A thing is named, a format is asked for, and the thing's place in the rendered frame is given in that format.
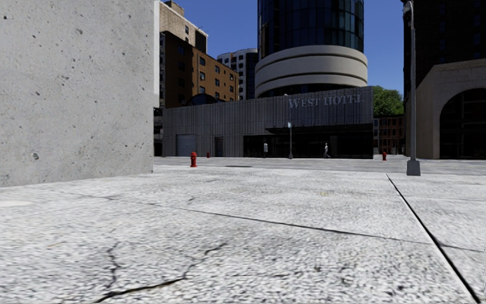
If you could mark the glass tower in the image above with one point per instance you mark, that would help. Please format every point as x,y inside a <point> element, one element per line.
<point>303,114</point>

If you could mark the person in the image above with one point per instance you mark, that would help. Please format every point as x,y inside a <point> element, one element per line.
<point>326,150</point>

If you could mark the white apartment tower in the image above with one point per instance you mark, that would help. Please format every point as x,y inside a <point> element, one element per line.
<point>243,68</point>

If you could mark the brown brick building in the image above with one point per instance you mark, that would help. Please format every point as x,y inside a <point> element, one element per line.
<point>197,76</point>

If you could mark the red brick building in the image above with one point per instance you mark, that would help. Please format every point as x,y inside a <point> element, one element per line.
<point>388,135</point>

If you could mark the trees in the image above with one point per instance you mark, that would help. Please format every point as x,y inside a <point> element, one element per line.
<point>387,102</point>

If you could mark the grey street lamp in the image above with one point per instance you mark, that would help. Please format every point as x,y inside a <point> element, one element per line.
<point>412,114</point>

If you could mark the pale concrete building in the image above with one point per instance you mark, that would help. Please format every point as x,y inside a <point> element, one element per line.
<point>76,91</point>

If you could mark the dark tower with pale arch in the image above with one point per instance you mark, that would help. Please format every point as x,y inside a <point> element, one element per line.
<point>448,95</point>

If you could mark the white box on a post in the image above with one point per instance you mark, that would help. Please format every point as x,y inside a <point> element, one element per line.
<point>265,148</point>

